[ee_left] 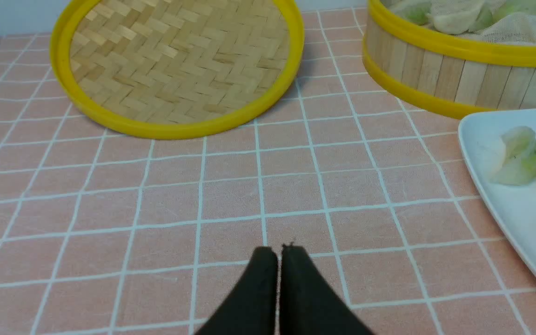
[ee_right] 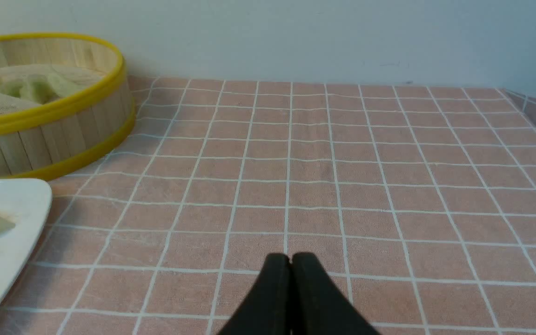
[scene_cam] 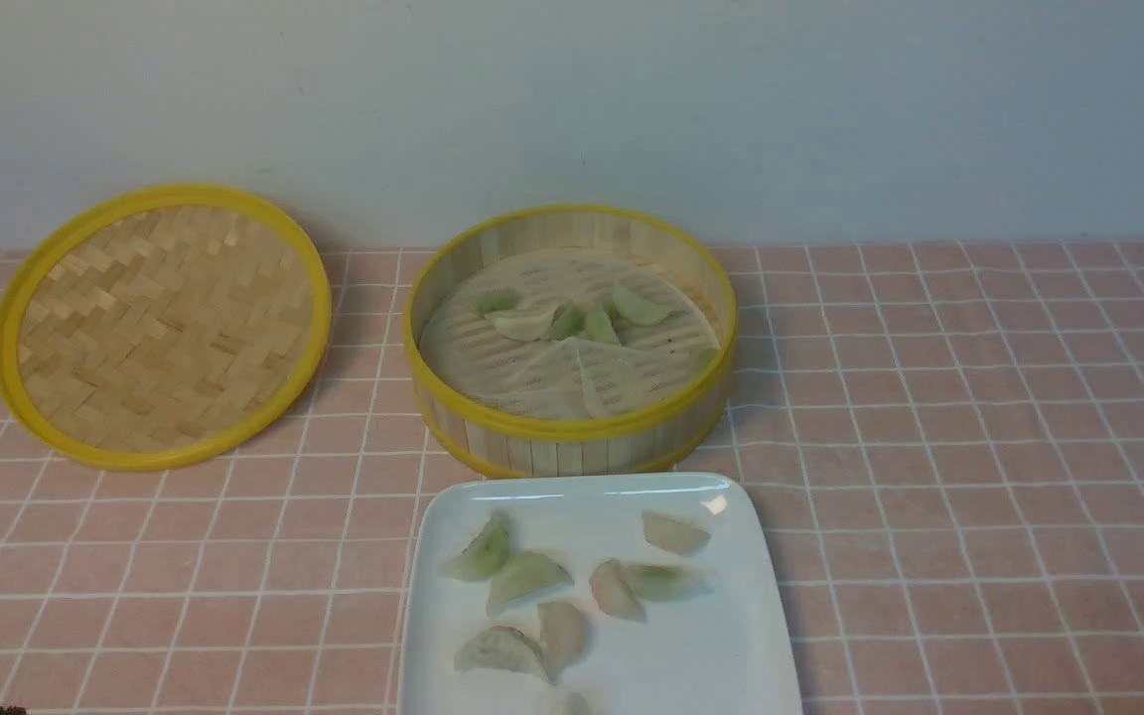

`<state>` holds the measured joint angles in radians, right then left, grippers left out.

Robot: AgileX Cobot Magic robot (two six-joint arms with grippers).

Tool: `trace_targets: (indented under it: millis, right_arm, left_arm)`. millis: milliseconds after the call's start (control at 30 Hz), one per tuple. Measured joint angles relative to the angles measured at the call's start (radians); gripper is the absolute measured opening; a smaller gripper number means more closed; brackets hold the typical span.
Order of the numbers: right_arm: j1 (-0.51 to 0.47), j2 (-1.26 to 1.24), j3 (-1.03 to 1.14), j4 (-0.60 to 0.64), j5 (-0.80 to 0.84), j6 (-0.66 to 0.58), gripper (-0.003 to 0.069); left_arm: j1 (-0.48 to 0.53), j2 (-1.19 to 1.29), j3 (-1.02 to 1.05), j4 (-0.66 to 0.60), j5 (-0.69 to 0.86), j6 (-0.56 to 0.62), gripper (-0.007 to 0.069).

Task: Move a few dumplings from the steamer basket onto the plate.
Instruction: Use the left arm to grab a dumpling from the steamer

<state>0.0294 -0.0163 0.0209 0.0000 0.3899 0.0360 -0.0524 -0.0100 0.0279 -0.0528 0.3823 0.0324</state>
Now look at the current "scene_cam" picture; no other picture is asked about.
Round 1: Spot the pale steamed dumpling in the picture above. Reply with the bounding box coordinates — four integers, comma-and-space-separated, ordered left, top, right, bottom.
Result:
485, 305, 562, 343

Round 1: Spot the pale green dumpling on plate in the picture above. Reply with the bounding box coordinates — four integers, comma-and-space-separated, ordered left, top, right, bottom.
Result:
486, 549, 575, 619

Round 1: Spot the white square plate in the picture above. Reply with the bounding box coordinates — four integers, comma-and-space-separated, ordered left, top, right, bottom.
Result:
396, 474, 800, 714

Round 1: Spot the pinkish dumpling on plate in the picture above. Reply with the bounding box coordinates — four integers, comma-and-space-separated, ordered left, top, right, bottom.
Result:
589, 558, 648, 622

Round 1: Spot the light green dumpling on plate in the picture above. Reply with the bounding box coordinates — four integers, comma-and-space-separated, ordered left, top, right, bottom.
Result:
622, 564, 702, 603

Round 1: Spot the white dumpling on plate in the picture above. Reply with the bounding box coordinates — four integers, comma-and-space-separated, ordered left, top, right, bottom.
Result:
453, 626, 553, 683

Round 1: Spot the dumpling at plate edge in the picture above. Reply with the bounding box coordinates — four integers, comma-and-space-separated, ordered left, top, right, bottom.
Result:
549, 691, 591, 715

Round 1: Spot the yellow rimmed bamboo steamer basket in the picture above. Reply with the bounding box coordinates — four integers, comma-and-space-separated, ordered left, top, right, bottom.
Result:
403, 205, 739, 477

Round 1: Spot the green dumpling in steamer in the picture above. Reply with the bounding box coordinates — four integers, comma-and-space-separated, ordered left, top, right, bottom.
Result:
610, 283, 673, 327
543, 302, 585, 343
474, 289, 521, 317
583, 304, 621, 345

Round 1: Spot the yellow rimmed bamboo steamer lid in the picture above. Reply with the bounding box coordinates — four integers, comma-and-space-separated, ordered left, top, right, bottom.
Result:
0, 185, 333, 472

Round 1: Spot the pink checkered tablecloth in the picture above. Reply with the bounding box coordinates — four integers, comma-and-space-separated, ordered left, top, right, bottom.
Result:
0, 243, 1144, 714

